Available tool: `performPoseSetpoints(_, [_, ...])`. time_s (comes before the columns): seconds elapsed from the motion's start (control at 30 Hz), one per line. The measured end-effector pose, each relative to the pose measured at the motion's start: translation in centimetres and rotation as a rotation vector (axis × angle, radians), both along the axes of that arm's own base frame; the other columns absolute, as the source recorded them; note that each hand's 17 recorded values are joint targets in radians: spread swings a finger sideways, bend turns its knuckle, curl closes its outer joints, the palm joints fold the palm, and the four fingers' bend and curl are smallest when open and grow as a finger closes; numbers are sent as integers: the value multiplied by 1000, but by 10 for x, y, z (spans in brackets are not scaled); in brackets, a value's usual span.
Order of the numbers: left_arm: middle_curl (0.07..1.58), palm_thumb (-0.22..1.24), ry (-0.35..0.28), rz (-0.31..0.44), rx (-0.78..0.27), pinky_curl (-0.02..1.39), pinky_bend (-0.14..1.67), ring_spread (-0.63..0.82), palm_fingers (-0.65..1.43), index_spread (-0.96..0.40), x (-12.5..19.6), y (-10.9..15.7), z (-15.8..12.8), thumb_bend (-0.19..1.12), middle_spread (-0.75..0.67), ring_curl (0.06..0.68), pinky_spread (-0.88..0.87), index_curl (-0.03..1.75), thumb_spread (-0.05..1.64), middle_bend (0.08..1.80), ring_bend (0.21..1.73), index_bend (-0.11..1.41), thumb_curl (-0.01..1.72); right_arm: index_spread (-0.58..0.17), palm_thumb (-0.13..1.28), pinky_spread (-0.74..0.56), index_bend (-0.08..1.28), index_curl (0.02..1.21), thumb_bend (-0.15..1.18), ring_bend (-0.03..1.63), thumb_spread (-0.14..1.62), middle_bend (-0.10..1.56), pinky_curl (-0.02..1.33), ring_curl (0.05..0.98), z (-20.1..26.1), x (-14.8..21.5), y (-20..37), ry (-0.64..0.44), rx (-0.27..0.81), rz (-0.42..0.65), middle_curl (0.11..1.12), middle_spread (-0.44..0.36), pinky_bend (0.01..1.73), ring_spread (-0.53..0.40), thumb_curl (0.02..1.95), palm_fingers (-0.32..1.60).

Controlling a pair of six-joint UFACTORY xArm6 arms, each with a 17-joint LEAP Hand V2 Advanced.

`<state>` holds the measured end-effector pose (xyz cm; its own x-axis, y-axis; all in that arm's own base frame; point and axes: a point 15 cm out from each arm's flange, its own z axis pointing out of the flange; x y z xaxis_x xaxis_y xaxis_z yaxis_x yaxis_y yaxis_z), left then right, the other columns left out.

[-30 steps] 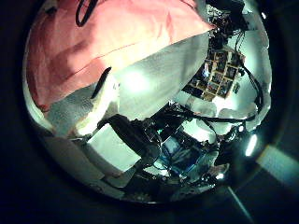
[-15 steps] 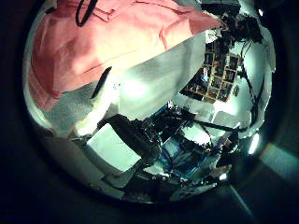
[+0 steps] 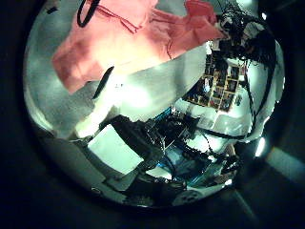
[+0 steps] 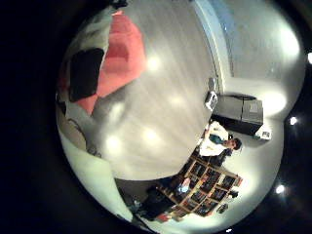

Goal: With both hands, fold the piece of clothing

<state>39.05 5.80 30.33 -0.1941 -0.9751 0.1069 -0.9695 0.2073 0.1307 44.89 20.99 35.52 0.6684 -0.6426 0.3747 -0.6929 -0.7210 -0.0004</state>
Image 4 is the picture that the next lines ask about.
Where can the pink cloth garment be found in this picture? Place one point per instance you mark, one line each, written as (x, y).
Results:
(125, 58)

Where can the white device at table edge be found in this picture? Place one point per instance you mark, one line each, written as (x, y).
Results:
(211, 100)

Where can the person in white shirt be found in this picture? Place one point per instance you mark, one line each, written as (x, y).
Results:
(213, 148)

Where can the black bulky object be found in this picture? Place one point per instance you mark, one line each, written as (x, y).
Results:
(156, 204)

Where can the black cabinet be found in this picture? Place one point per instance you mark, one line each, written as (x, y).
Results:
(237, 112)

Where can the wooden cubby shelf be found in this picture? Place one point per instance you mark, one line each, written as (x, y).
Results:
(208, 185)

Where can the small white box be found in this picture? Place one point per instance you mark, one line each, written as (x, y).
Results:
(265, 133)

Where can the round ceiling light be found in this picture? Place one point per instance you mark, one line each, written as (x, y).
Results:
(292, 120)
(280, 188)
(310, 58)

